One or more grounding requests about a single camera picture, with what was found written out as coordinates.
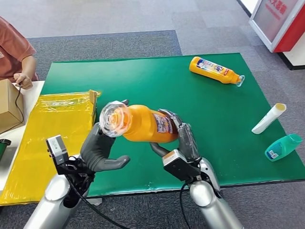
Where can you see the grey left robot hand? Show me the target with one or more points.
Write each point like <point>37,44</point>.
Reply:
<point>97,151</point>

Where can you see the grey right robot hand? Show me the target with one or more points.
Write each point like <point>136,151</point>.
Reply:
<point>188,142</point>

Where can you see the orange bottle with clear cap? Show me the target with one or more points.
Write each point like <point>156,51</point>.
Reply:
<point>142,124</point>
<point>214,70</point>

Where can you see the white tube bottle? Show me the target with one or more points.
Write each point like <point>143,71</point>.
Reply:
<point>268,118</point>

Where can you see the teal plastic bottle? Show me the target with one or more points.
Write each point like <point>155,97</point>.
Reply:
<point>281,147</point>

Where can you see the green table mat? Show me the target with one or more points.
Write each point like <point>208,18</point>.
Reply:
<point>214,126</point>

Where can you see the yellow wrapped cardboard flap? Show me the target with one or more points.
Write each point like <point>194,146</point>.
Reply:
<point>93,104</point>

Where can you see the yellow plastic sheet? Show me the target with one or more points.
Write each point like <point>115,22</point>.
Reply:
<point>35,139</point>

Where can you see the person's hand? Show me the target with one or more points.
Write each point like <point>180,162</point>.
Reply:
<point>23,80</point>

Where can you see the dark green container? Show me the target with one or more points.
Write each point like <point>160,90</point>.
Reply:
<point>3,147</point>

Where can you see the brown cardboard box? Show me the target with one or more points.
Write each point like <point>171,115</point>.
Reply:
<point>8,106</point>

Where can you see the person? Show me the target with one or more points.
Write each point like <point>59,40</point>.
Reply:
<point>11,49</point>

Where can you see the red and white sign stand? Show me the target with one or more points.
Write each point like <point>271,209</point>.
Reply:
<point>279,23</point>

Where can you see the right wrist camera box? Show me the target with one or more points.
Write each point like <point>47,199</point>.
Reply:
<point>180,166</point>

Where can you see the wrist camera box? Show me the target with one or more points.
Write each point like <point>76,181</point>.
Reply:
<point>58,151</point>
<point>180,166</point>

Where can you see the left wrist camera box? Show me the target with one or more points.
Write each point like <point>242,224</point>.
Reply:
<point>58,151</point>

